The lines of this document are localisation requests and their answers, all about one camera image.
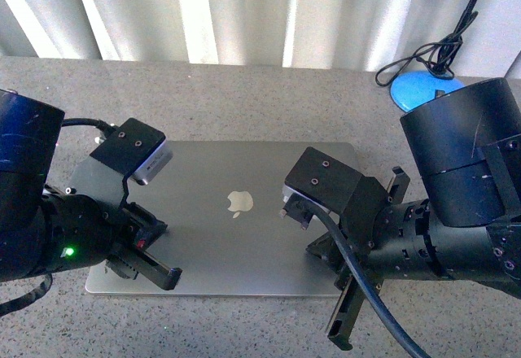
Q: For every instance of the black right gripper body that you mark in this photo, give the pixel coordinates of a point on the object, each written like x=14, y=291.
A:
x=357, y=201

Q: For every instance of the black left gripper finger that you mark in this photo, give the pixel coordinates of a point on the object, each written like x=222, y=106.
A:
x=141, y=222
x=129, y=262

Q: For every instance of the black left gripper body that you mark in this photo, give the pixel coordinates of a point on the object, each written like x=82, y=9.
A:
x=85, y=226

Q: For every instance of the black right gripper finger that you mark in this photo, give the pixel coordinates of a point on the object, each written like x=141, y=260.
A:
x=397, y=186
x=346, y=311

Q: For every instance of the grey Apple laptop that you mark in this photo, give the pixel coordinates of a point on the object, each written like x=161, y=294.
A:
x=221, y=202

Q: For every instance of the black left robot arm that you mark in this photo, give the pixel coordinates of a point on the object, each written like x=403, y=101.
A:
x=44, y=230

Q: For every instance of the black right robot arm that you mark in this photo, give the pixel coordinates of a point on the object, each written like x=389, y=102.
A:
x=466, y=145

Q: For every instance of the blue lamp base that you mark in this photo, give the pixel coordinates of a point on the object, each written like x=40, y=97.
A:
x=413, y=89

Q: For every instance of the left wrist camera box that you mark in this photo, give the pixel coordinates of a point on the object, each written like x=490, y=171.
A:
x=135, y=150

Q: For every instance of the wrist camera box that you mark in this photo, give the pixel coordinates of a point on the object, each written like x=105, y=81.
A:
x=135, y=150
x=312, y=163

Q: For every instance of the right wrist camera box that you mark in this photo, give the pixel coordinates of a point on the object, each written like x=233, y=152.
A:
x=312, y=163

